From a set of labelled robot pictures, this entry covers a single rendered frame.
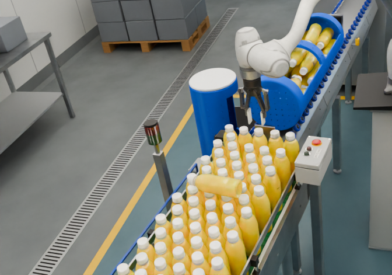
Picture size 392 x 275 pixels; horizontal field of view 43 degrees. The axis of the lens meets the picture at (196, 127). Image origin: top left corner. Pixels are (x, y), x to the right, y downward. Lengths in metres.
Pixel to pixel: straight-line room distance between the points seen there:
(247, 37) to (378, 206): 1.41
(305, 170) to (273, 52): 0.50
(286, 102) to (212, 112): 0.60
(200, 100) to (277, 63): 1.06
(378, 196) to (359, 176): 0.81
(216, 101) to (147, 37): 3.45
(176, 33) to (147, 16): 0.40
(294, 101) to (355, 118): 2.02
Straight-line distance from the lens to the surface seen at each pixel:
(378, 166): 2.79
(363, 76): 2.82
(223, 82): 2.83
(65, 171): 4.34
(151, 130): 2.10
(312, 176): 2.03
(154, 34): 6.10
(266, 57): 1.85
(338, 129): 3.51
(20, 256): 3.70
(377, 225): 3.06
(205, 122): 2.89
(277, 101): 2.39
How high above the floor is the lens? 2.31
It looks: 31 degrees down
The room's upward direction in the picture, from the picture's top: 11 degrees counter-clockwise
